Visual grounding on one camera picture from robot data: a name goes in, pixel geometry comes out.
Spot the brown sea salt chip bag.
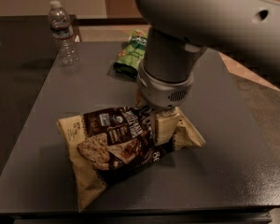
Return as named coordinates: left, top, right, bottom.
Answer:
left=57, top=106, right=205, bottom=211

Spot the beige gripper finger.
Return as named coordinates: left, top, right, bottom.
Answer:
left=155, top=107, right=180, bottom=146
left=135, top=91, right=147, bottom=108

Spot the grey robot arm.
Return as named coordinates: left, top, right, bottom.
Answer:
left=135, top=0, right=280, bottom=109

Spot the clear plastic water bottle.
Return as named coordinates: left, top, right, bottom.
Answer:
left=49, top=0, right=78, bottom=66

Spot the green chip bag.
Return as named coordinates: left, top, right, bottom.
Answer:
left=113, top=29, right=147, bottom=79

